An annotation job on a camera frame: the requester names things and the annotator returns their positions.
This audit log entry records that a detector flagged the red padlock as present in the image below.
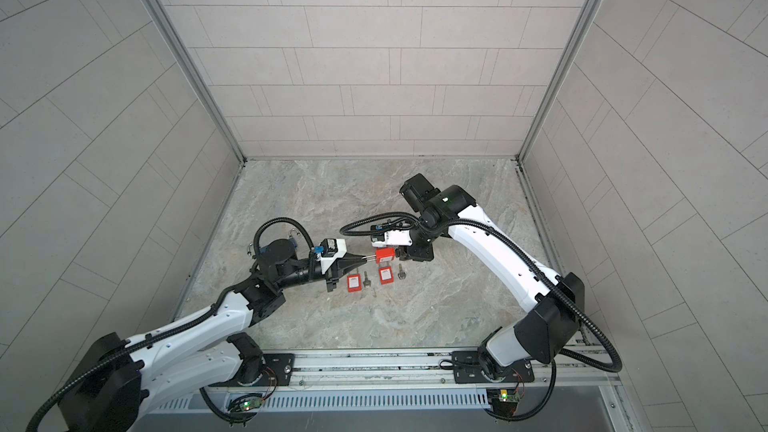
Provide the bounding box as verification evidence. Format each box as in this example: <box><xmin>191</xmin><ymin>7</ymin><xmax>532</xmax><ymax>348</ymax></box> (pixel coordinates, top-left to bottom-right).
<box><xmin>378</xmin><ymin>267</ymin><xmax>395</xmax><ymax>285</ymax></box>
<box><xmin>365</xmin><ymin>247</ymin><xmax>397</xmax><ymax>264</ymax></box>
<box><xmin>346</xmin><ymin>274</ymin><xmax>363</xmax><ymax>293</ymax></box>

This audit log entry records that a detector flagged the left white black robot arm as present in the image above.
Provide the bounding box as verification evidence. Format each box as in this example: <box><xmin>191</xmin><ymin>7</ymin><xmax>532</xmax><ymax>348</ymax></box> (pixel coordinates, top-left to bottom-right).
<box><xmin>26</xmin><ymin>217</ymin><xmax>368</xmax><ymax>431</ymax></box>

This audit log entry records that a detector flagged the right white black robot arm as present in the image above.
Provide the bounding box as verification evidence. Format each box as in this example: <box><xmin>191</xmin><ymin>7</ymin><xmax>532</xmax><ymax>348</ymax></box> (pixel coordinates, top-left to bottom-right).
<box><xmin>339</xmin><ymin>174</ymin><xmax>623</xmax><ymax>422</ymax></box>

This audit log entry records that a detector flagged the left green circuit board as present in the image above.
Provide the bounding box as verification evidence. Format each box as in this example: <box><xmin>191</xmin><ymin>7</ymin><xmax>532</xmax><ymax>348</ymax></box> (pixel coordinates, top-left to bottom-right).
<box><xmin>227</xmin><ymin>394</ymin><xmax>264</xmax><ymax>415</ymax></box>

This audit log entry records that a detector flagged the green circuit board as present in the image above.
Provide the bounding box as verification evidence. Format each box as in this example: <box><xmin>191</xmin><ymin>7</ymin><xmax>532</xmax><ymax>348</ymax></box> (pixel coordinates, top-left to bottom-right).
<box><xmin>486</xmin><ymin>389</ymin><xmax>521</xmax><ymax>420</ymax></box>
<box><xmin>227</xmin><ymin>394</ymin><xmax>264</xmax><ymax>415</ymax></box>

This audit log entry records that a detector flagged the right green circuit board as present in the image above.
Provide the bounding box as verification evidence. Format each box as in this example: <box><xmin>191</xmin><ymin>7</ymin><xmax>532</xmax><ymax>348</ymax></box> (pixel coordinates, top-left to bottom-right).
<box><xmin>486</xmin><ymin>389</ymin><xmax>521</xmax><ymax>420</ymax></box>

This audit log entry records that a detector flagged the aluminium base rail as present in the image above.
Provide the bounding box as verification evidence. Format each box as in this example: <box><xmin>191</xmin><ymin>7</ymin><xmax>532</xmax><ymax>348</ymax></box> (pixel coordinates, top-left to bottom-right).
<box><xmin>179</xmin><ymin>344</ymin><xmax>622</xmax><ymax>397</ymax></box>

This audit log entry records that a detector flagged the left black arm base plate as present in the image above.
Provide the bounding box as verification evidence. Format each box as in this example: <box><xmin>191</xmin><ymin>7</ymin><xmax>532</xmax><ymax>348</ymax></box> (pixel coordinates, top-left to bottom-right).
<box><xmin>220</xmin><ymin>353</ymin><xmax>296</xmax><ymax>387</ymax></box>

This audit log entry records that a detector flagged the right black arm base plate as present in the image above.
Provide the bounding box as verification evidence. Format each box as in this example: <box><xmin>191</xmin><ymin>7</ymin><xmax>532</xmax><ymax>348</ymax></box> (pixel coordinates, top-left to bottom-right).
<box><xmin>448</xmin><ymin>350</ymin><xmax>535</xmax><ymax>385</ymax></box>

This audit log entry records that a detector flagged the white slotted cable duct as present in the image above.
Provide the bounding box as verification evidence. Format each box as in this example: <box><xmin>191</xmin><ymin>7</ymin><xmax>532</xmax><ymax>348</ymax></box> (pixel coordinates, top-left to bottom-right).
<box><xmin>149</xmin><ymin>388</ymin><xmax>493</xmax><ymax>414</ymax></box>

